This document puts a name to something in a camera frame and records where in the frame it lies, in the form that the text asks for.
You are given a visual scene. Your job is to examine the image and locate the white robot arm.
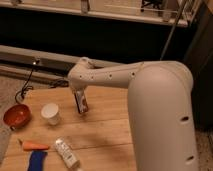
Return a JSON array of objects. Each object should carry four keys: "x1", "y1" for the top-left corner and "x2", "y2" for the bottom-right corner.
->
[{"x1": 68, "y1": 57, "x2": 199, "y2": 171}]

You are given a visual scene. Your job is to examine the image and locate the white ceramic cup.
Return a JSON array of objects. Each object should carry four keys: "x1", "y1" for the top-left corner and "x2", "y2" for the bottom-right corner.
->
[{"x1": 41, "y1": 103, "x2": 60, "y2": 125}]

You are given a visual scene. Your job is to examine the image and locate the white tube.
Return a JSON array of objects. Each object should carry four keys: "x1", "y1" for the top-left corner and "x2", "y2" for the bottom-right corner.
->
[{"x1": 54, "y1": 138, "x2": 79, "y2": 170}]

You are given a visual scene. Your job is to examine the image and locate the red bowl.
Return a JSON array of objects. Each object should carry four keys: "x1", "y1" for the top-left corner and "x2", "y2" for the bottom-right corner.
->
[{"x1": 3, "y1": 104, "x2": 31, "y2": 130}]

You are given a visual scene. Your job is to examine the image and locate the orange carrot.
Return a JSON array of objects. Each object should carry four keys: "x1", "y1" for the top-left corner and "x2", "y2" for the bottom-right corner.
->
[{"x1": 18, "y1": 140, "x2": 50, "y2": 151}]

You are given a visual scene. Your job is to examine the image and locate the blue cloth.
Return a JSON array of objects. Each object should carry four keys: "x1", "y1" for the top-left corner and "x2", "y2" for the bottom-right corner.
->
[{"x1": 27, "y1": 151, "x2": 47, "y2": 171}]

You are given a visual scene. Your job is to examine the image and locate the metal pole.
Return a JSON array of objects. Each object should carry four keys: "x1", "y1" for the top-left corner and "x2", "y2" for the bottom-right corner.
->
[{"x1": 159, "y1": 0, "x2": 187, "y2": 61}]

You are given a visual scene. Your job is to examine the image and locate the black cable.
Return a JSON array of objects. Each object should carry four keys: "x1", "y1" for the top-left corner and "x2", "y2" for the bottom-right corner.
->
[{"x1": 14, "y1": 59, "x2": 40, "y2": 104}]

